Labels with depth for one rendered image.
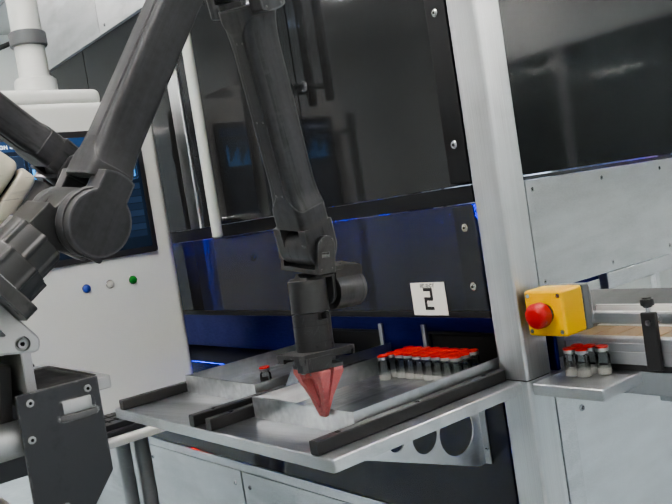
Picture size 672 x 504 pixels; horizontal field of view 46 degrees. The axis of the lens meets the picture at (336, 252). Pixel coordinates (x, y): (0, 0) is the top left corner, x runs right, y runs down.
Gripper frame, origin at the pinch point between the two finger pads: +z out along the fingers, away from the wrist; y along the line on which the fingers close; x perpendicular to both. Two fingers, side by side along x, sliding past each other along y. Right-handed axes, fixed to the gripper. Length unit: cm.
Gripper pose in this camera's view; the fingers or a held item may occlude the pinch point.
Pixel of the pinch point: (323, 410)
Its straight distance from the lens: 120.1
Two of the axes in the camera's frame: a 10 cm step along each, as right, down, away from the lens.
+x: -6.3, 0.7, 7.8
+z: 1.3, 9.9, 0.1
